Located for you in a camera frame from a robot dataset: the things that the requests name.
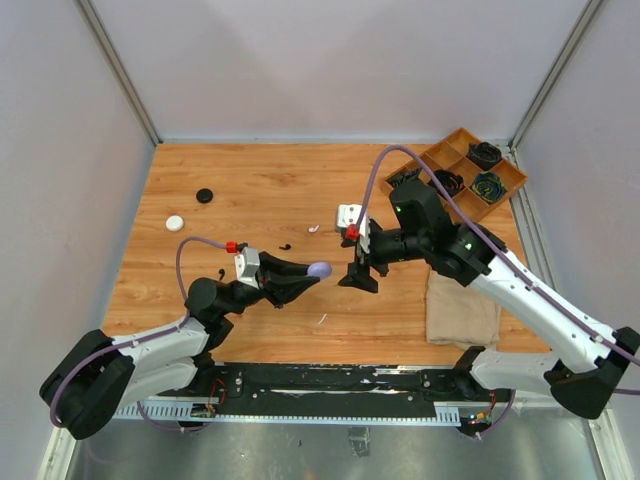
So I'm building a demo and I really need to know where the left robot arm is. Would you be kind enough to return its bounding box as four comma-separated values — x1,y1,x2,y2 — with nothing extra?
39,248,332,440

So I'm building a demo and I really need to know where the blue yellow rolled tie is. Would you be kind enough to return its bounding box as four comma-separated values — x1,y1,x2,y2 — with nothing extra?
471,172,507,204

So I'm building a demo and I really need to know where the beige folded cloth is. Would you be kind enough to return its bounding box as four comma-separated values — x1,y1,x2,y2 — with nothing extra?
425,270,502,350

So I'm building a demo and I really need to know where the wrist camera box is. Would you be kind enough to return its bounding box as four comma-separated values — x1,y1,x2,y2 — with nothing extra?
335,204,362,232
234,247,260,289

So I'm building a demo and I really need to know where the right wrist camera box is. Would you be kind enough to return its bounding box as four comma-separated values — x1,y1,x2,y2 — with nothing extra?
335,204,362,232

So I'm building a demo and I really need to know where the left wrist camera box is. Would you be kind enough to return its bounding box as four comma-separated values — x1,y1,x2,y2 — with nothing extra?
234,247,260,289

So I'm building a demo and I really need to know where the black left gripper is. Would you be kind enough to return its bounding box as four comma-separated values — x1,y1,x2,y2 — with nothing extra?
219,251,320,316

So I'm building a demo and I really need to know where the wooden compartment tray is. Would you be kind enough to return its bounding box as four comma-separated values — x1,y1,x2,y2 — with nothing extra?
381,127,530,225

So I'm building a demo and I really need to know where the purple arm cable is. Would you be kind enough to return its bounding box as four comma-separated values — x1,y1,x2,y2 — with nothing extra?
354,145,640,396
49,236,231,434

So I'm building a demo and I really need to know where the aluminium frame rail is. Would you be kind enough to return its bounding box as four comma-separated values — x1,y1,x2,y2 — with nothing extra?
73,0,163,147

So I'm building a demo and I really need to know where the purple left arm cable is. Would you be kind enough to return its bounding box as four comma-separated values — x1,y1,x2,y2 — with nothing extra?
49,236,231,434

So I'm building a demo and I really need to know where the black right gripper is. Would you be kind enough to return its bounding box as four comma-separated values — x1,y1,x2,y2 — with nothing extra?
337,224,429,292

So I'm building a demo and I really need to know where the black orange rolled tie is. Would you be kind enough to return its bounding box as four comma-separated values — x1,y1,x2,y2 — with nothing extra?
434,169,465,197

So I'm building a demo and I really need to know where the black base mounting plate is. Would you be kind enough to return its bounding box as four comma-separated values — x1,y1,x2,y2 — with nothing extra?
159,363,509,421

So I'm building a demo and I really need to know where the purple earbud charging case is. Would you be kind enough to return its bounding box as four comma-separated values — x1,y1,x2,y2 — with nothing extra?
307,261,332,280

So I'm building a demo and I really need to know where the white round charging case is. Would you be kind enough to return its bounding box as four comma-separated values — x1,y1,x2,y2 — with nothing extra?
165,215,185,232

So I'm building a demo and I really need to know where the dark green rolled tie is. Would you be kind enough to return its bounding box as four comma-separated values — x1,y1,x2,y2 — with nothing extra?
387,168,422,189

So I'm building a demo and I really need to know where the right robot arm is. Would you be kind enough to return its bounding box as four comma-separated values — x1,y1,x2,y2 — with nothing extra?
336,179,639,420

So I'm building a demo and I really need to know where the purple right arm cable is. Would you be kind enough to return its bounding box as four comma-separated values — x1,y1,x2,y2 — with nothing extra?
354,145,640,396

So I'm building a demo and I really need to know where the black dotted rolled tie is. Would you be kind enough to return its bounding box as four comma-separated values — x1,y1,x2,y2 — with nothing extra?
466,142,502,171

